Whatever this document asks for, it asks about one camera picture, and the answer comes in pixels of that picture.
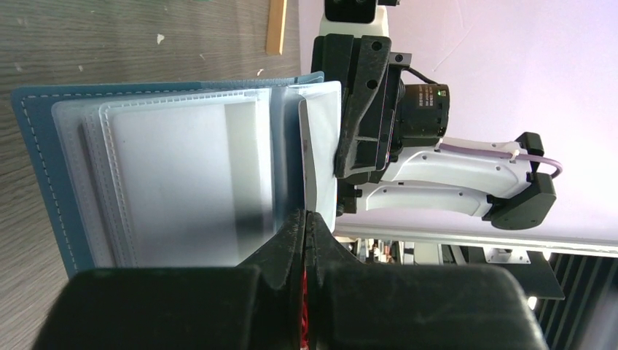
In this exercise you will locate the dark credit card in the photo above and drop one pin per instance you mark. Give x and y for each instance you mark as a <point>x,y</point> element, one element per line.
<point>308,147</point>

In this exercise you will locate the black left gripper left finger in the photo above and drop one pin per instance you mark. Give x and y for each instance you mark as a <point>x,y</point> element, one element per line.
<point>254,305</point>

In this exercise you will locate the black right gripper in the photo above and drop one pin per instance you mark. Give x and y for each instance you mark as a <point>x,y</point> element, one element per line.
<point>386,107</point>

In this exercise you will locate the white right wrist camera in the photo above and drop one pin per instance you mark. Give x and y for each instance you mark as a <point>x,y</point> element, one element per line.
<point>356,17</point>

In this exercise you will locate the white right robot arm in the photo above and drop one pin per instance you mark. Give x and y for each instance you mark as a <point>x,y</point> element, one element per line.
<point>508,184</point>

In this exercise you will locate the wooden clothes rack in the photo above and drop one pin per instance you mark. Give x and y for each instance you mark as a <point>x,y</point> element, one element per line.
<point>276,27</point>

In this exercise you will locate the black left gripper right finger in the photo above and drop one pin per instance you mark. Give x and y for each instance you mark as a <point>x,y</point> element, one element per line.
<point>354,305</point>

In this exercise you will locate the blue card holder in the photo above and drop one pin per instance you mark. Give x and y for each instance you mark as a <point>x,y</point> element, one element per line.
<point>170,174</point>

